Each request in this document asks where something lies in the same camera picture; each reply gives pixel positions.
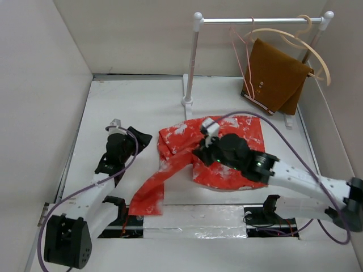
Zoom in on white clothes rack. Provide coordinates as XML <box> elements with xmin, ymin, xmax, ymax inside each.
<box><xmin>181</xmin><ymin>12</ymin><xmax>325</xmax><ymax>120</ymax></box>

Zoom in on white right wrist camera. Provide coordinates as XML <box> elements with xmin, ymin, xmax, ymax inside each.
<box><xmin>200</xmin><ymin>117</ymin><xmax>220</xmax><ymax>138</ymax></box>

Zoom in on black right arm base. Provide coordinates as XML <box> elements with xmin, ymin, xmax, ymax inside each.
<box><xmin>243</xmin><ymin>194</ymin><xmax>299</xmax><ymax>238</ymax></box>

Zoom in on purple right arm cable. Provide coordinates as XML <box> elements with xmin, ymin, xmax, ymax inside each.
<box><xmin>215</xmin><ymin>110</ymin><xmax>352</xmax><ymax>245</ymax></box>

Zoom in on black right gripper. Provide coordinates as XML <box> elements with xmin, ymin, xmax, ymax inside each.
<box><xmin>193</xmin><ymin>133</ymin><xmax>241</xmax><ymax>172</ymax></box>

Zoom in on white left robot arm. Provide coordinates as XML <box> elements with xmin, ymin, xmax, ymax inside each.
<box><xmin>38</xmin><ymin>121</ymin><xmax>152</xmax><ymax>269</ymax></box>

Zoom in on beige wooden hanger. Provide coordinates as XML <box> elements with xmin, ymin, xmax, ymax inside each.
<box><xmin>244</xmin><ymin>11</ymin><xmax>335</xmax><ymax>86</ymax></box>

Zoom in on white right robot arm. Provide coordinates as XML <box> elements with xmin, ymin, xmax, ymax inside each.
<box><xmin>193</xmin><ymin>134</ymin><xmax>362</xmax><ymax>232</ymax></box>

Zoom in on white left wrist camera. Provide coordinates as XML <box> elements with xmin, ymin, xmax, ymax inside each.
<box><xmin>105</xmin><ymin>118</ymin><xmax>123</xmax><ymax>135</ymax></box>

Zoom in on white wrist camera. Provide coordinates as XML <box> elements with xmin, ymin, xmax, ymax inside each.
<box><xmin>200</xmin><ymin>117</ymin><xmax>220</xmax><ymax>138</ymax></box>
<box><xmin>105</xmin><ymin>118</ymin><xmax>123</xmax><ymax>135</ymax></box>

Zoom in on brown folded trousers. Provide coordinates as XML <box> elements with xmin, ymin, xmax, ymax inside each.
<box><xmin>240</xmin><ymin>39</ymin><xmax>314</xmax><ymax>115</ymax></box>

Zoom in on orange tie-dye trousers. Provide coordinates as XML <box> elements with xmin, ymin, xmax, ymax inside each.
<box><xmin>129</xmin><ymin>117</ymin><xmax>265</xmax><ymax>216</ymax></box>

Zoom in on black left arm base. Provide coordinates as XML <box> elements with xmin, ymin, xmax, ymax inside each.
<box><xmin>98</xmin><ymin>196</ymin><xmax>144</xmax><ymax>239</ymax></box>

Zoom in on pink wire hanger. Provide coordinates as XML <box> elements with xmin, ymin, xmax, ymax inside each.
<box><xmin>229</xmin><ymin>16</ymin><xmax>260</xmax><ymax>99</ymax></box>

